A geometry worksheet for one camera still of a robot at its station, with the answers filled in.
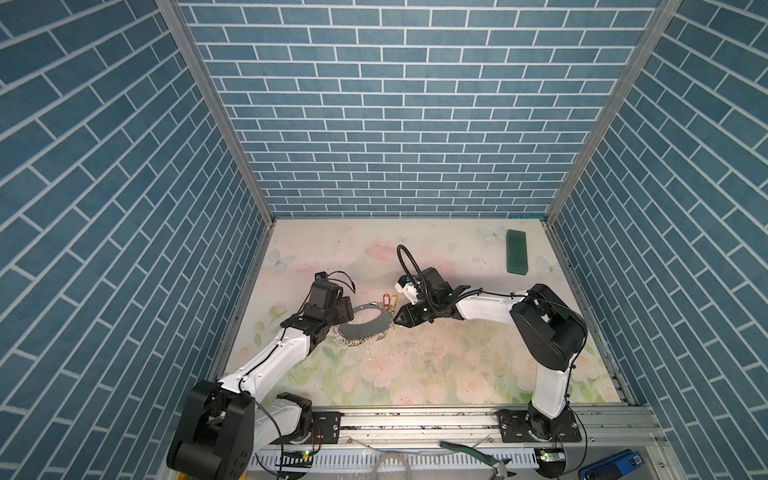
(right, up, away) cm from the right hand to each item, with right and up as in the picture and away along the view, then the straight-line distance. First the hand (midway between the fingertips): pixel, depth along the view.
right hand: (395, 316), depth 91 cm
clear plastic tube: (+3, -30, -20) cm, 36 cm away
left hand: (-16, +4, -2) cm, 17 cm away
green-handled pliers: (+24, -30, -22) cm, 44 cm away
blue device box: (+49, -27, -25) cm, 61 cm away
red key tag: (-3, +4, +6) cm, 8 cm away
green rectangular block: (+45, +19, +19) cm, 52 cm away
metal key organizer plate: (-4, -3, +1) cm, 5 cm away
